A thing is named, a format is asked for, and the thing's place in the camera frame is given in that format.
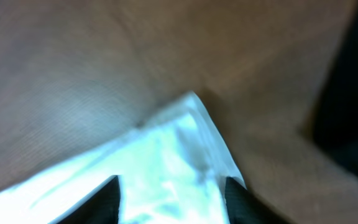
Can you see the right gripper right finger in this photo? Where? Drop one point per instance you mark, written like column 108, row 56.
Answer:
column 244, row 208

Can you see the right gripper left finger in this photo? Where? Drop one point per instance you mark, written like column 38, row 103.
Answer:
column 101, row 208

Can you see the white polo shirt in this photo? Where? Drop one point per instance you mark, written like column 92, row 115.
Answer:
column 173, row 169

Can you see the black garment right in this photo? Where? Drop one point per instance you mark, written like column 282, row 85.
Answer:
column 335, row 129

